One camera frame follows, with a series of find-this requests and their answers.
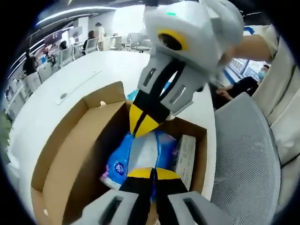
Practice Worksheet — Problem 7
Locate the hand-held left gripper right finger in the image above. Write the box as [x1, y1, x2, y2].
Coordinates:
[154, 167, 233, 225]

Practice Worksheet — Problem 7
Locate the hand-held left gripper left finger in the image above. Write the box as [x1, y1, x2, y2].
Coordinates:
[70, 167, 153, 225]

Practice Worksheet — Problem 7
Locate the small white printed box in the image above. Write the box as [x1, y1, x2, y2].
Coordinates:
[174, 135, 196, 191]

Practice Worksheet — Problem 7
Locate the blue soft tissue pack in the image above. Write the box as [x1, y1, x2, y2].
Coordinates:
[99, 130, 179, 202]

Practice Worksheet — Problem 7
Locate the brown cardboard shoe box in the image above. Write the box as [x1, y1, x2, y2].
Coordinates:
[30, 81, 208, 225]

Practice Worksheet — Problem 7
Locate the white office chair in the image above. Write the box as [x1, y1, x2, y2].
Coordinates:
[60, 45, 75, 68]
[83, 37, 99, 55]

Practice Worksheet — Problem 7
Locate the white table socket panel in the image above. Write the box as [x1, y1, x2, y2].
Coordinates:
[56, 70, 103, 105]

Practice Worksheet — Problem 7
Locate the grey mesh office chair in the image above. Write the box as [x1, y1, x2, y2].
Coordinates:
[210, 92, 282, 225]

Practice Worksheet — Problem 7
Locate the person's beige shirt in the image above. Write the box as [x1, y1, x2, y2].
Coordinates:
[252, 23, 300, 165]

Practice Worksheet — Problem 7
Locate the ceiling light strip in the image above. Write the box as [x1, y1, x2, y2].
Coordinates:
[35, 7, 118, 27]

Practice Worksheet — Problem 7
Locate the blue white wall poster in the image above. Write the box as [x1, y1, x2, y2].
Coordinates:
[224, 25, 258, 82]

